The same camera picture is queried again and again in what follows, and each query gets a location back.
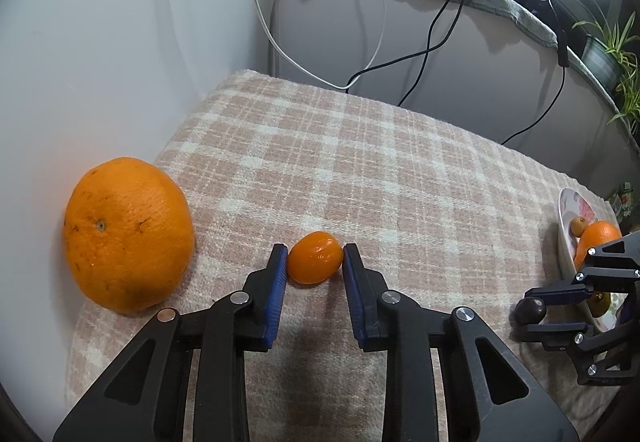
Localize dark purple plum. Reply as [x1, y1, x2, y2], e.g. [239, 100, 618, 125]
[515, 298, 546, 326]

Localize green-brown round fruit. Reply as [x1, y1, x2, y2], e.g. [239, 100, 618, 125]
[590, 291, 612, 318]

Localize dark plant pot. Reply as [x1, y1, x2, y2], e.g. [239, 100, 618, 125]
[581, 34, 623, 89]

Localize black cable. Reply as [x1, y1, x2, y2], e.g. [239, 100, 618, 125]
[500, 0, 571, 146]
[347, 0, 463, 80]
[398, 0, 496, 107]

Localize pink checked tablecloth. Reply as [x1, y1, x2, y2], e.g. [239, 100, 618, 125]
[65, 69, 626, 442]

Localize white floral plate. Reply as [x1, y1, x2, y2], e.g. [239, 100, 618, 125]
[557, 187, 626, 333]

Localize small orange kumquat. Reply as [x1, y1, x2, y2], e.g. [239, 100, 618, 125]
[287, 231, 344, 285]

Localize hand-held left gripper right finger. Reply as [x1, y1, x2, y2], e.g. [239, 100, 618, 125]
[342, 243, 581, 442]

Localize white cable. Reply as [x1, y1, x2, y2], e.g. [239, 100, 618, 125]
[237, 0, 361, 91]
[347, 0, 387, 85]

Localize green potted plant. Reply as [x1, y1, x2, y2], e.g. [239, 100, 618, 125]
[572, 12, 640, 145]

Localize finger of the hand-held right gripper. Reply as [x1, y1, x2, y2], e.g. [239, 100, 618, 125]
[524, 231, 640, 307]
[515, 321, 640, 387]

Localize smooth large orange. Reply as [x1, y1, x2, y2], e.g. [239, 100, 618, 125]
[574, 221, 623, 273]

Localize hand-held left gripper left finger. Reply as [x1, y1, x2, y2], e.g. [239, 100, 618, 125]
[52, 243, 288, 442]

